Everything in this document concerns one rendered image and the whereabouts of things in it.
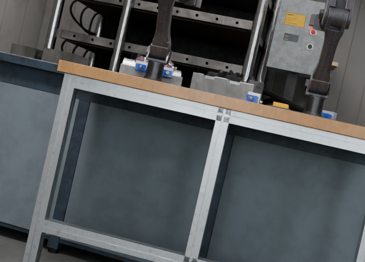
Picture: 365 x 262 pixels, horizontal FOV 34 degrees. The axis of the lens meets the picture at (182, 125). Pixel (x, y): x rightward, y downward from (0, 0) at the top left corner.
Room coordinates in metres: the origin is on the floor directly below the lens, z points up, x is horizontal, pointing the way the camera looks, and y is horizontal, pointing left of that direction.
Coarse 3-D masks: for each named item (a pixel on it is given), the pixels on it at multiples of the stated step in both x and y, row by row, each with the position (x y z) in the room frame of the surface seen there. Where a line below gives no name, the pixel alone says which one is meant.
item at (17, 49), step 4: (12, 44) 2.86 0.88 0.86; (16, 44) 2.86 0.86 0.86; (12, 48) 2.86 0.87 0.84; (16, 48) 2.85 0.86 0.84; (20, 48) 2.85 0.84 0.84; (24, 48) 2.85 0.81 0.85; (28, 48) 2.84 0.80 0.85; (32, 48) 2.84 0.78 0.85; (36, 48) 2.84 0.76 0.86; (12, 52) 2.86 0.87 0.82; (16, 52) 2.85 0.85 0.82; (20, 52) 2.85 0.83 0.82; (24, 52) 2.84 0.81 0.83; (28, 52) 2.84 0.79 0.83; (32, 52) 2.84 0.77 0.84; (36, 52) 2.84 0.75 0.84; (40, 52) 2.88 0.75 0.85; (24, 56) 2.84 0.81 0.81; (28, 56) 2.84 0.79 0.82; (32, 56) 2.84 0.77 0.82; (36, 56) 2.85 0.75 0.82; (40, 56) 2.89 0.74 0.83
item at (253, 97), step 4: (248, 92) 2.37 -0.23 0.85; (252, 92) 2.37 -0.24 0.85; (248, 96) 2.33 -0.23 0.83; (252, 96) 2.33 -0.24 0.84; (256, 96) 2.32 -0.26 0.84; (260, 96) 2.37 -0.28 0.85; (248, 100) 2.33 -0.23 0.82; (252, 100) 2.33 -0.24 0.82; (256, 100) 2.32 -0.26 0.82; (260, 100) 2.39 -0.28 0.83
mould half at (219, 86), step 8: (208, 72) 2.77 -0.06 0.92; (192, 80) 2.48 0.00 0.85; (200, 80) 2.48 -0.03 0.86; (208, 80) 2.47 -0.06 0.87; (216, 80) 2.46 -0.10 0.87; (224, 80) 2.45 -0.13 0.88; (232, 80) 2.71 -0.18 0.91; (192, 88) 2.48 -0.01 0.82; (200, 88) 2.47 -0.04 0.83; (208, 88) 2.47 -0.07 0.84; (216, 88) 2.46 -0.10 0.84; (224, 88) 2.45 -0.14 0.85; (232, 88) 2.45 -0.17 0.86; (240, 88) 2.44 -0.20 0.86; (248, 88) 2.43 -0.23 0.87; (256, 88) 2.53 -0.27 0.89; (232, 96) 2.44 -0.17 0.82; (240, 96) 2.44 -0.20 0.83
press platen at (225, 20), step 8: (96, 0) 3.46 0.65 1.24; (104, 0) 3.45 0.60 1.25; (112, 0) 3.44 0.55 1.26; (120, 0) 3.44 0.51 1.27; (136, 0) 3.41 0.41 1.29; (136, 8) 3.41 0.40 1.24; (144, 8) 3.39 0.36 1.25; (152, 8) 3.38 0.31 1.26; (176, 8) 3.35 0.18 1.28; (176, 16) 3.37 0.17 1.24; (184, 16) 3.34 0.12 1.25; (192, 16) 3.33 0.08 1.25; (200, 16) 3.32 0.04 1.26; (208, 16) 3.31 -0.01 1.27; (216, 16) 3.30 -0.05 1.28; (224, 16) 3.29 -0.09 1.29; (224, 24) 3.29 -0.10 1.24; (232, 24) 3.28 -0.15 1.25; (240, 24) 3.27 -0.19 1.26; (248, 24) 3.26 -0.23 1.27; (248, 32) 3.35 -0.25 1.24
